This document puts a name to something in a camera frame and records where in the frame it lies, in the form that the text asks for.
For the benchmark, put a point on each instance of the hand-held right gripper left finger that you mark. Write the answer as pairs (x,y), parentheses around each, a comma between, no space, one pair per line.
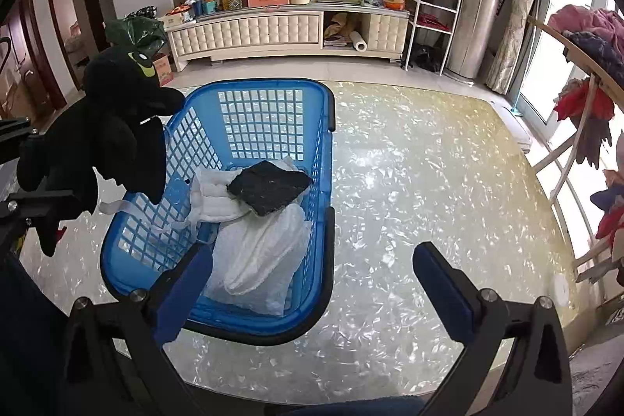
(185,294)

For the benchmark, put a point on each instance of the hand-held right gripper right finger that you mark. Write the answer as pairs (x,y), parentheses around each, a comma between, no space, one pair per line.
(443,299)

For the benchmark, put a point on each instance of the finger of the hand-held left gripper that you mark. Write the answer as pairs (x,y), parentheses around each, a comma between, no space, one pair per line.
(12,136)
(39,205)

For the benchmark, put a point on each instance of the white quilted cloth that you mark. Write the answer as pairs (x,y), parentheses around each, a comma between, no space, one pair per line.
(258,260)

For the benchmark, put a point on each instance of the black garment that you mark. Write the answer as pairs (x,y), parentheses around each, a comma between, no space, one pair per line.
(117,123)

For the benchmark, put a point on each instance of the black towel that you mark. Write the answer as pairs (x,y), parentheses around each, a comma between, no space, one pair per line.
(268,187)

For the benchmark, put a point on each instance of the blue plastic basket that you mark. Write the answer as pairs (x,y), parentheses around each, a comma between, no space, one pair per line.
(204,89)

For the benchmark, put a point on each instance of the person's blue trousers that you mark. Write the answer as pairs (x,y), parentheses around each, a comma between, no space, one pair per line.
(341,405)

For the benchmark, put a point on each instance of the dark wooden door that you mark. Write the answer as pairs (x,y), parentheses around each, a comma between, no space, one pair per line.
(92,6)

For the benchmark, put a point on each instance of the green plastic bag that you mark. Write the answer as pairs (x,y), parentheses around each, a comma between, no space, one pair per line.
(134,35)

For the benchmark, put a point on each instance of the cardboard box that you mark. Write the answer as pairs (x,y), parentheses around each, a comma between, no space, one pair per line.
(163,70)

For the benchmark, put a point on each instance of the cream television cabinet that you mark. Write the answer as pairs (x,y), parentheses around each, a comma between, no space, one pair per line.
(243,33)

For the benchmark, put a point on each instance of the white paper roll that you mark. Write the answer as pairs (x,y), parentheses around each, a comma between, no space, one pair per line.
(358,41)

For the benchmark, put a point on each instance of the wooden drying rack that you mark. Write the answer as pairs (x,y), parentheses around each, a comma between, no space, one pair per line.
(560,37)

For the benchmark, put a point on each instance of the white metal rack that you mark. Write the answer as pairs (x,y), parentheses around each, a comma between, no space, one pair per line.
(460,6)

